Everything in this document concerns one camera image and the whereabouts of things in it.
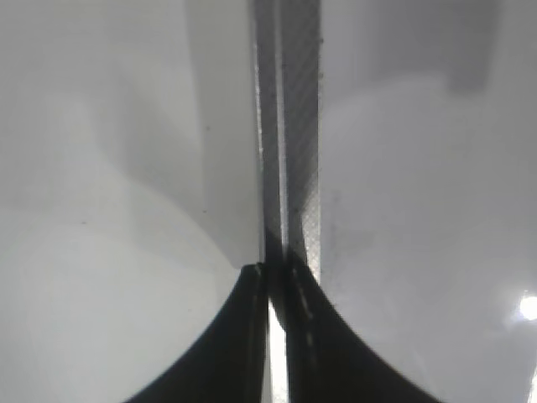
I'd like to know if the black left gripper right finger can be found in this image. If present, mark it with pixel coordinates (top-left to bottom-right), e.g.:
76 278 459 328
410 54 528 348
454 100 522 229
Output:
283 253 437 402

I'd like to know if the white board with grey frame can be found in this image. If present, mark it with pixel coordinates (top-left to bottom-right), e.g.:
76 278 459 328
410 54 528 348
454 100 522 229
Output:
253 1 536 402

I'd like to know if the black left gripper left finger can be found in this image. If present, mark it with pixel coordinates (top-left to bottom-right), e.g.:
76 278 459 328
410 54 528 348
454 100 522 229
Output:
129 263 268 403

